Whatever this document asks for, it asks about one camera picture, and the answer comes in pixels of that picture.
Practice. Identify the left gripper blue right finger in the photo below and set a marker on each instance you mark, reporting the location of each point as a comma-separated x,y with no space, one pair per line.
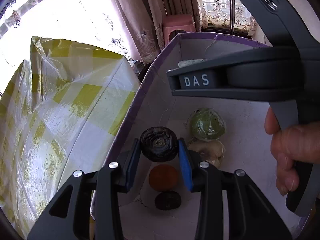
185,166

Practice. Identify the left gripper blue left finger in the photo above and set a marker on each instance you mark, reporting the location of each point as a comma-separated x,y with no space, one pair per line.
132,164

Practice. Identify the small orange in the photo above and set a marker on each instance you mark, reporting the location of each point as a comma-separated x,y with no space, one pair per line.
163,177

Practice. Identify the pale fruit half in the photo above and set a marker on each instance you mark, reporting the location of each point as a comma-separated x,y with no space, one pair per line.
210,151

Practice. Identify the dark wrinkled fruit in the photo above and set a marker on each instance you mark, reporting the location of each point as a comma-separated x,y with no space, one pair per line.
168,200
159,144

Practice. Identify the dark wrinkled fruit front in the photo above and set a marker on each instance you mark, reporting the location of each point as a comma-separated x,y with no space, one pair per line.
168,200

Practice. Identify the green fruit half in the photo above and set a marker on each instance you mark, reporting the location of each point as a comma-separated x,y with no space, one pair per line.
205,124

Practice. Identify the right hand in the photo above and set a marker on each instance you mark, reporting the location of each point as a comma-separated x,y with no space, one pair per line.
296,143

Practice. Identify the purple white cardboard box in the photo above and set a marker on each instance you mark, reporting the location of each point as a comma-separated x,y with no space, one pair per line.
189,161

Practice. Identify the green checkered plastic tablecloth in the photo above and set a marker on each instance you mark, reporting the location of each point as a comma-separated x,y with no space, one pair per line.
60,112

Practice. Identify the pink plastic stool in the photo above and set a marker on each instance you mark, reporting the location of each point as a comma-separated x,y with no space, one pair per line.
173,23

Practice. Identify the pink floral curtain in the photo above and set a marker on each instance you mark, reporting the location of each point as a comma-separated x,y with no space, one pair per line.
142,23

